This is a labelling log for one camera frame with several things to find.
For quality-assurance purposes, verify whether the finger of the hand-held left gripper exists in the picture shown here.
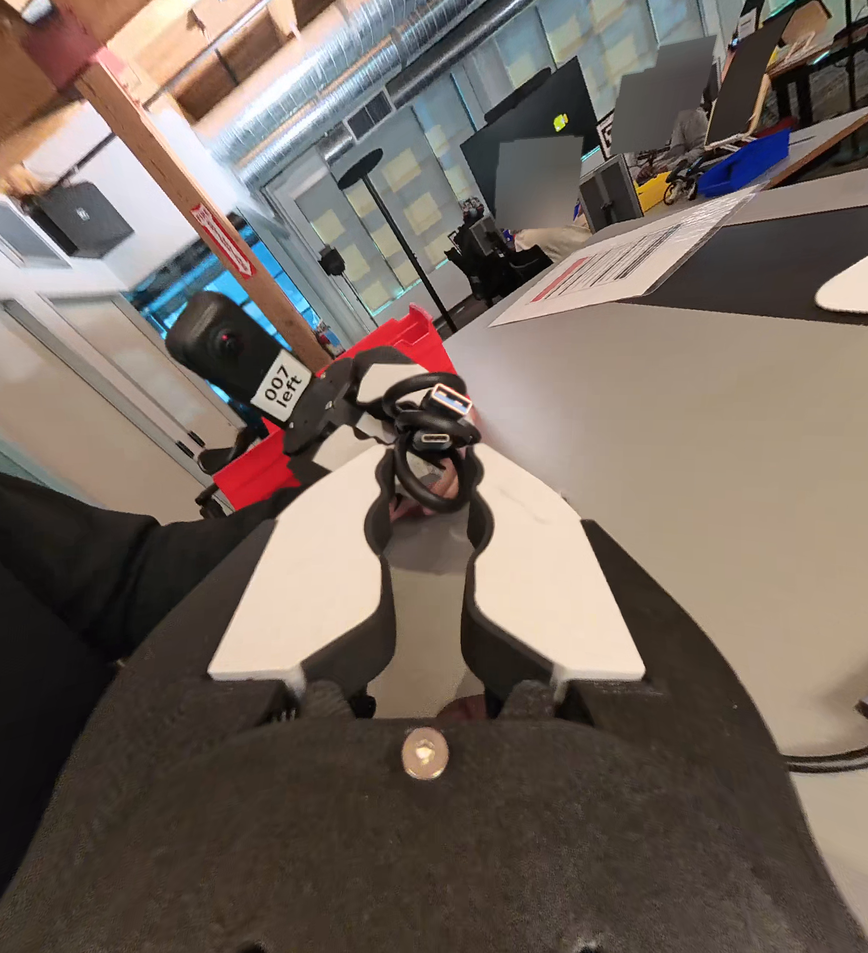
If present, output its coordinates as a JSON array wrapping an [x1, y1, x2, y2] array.
[[307, 411, 405, 492], [358, 360, 435, 418]]

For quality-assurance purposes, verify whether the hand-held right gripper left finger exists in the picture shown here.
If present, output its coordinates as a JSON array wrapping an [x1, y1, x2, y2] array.
[[208, 447, 398, 699]]

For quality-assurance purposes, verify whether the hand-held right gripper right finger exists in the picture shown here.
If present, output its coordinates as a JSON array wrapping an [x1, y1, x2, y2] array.
[[462, 443, 647, 687]]

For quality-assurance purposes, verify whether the short black usb adapter cable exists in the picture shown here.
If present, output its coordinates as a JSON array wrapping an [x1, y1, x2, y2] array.
[[385, 376, 483, 516]]

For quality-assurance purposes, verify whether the black usb-c cable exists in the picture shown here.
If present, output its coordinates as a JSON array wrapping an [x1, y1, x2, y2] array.
[[783, 733, 868, 777]]

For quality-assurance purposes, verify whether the person's left forearm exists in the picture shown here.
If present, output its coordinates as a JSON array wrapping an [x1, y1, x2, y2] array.
[[0, 458, 289, 660]]

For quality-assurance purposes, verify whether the person's left hand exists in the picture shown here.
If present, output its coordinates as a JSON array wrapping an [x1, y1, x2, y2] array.
[[391, 468, 459, 522]]

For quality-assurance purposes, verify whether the red plastic bin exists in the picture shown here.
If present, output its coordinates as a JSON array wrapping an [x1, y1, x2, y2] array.
[[196, 304, 459, 515]]

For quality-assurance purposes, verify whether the red sign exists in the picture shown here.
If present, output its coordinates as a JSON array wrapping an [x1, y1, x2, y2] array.
[[190, 200, 258, 281]]

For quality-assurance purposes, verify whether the black office chair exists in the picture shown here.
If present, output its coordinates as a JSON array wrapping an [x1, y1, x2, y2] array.
[[445, 216, 554, 306]]

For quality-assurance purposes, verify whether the black floor lamp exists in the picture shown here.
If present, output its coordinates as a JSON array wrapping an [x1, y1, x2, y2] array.
[[337, 147, 459, 335]]

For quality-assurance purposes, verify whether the metal vent grille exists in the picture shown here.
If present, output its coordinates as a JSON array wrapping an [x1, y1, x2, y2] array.
[[345, 93, 394, 142]]

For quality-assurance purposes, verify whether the printed paper sheet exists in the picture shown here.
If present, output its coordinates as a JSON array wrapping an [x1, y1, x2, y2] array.
[[488, 185, 766, 329]]

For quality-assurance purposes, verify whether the grey computer tower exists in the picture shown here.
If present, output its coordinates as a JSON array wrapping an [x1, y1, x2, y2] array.
[[579, 158, 645, 232]]

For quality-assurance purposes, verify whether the black monitor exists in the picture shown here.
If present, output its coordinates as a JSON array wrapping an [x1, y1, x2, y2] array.
[[460, 56, 600, 218]]

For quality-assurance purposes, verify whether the wooden ceiling beam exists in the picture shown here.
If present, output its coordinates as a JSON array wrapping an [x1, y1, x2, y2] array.
[[0, 0, 308, 217]]

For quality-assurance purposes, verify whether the person's torso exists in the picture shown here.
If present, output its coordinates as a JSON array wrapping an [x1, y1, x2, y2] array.
[[0, 536, 122, 947]]

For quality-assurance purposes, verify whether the black desk mat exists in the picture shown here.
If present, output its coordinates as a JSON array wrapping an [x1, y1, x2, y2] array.
[[613, 173, 868, 330]]

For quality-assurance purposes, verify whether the blue plastic bin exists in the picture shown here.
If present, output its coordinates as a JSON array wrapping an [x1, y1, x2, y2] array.
[[698, 125, 793, 198]]

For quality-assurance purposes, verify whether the black board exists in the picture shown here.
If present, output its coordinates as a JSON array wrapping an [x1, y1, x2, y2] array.
[[704, 11, 793, 148]]

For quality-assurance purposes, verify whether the wooden post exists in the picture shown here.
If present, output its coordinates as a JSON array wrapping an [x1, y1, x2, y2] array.
[[69, 45, 334, 373]]

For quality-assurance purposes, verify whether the black wall speaker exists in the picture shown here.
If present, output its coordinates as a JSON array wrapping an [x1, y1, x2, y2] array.
[[28, 181, 136, 259]]

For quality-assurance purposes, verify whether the silver ventilation duct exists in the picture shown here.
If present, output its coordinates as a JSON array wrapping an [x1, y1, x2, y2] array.
[[199, 0, 554, 191]]

